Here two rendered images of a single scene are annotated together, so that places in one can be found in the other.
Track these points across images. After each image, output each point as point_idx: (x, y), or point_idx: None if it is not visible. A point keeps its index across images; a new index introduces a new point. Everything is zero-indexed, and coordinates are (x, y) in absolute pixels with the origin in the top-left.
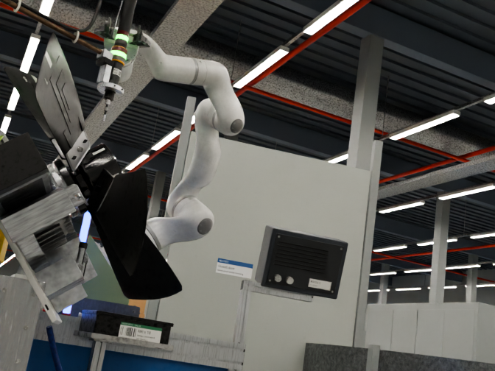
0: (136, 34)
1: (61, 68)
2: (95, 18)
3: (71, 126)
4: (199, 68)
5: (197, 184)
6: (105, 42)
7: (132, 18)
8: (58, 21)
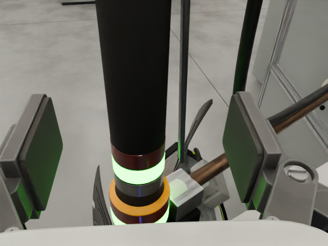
0: (61, 152)
1: (190, 132)
2: (233, 92)
3: None
4: None
5: None
6: None
7: (101, 58)
8: (283, 110)
